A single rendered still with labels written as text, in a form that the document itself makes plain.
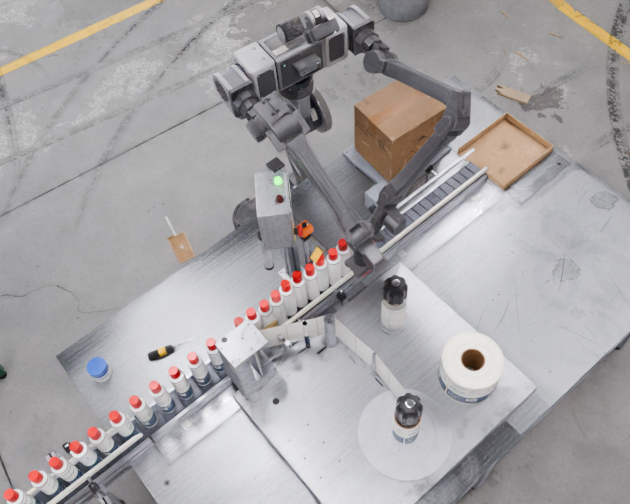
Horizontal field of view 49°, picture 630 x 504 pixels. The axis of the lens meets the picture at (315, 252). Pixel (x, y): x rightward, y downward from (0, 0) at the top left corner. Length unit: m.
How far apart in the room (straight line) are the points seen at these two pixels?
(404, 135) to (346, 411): 1.07
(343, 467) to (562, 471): 1.31
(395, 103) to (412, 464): 1.37
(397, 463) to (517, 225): 1.08
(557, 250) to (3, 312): 2.75
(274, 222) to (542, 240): 1.19
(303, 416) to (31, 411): 1.67
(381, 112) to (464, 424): 1.22
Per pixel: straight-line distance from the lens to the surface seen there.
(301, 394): 2.45
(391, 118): 2.78
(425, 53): 4.70
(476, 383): 2.33
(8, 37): 5.43
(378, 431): 2.39
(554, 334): 2.67
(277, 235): 2.17
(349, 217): 2.03
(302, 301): 2.54
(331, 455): 2.38
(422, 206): 2.82
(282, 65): 2.46
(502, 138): 3.14
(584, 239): 2.91
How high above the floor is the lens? 3.17
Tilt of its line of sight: 58 degrees down
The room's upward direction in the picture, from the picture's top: 6 degrees counter-clockwise
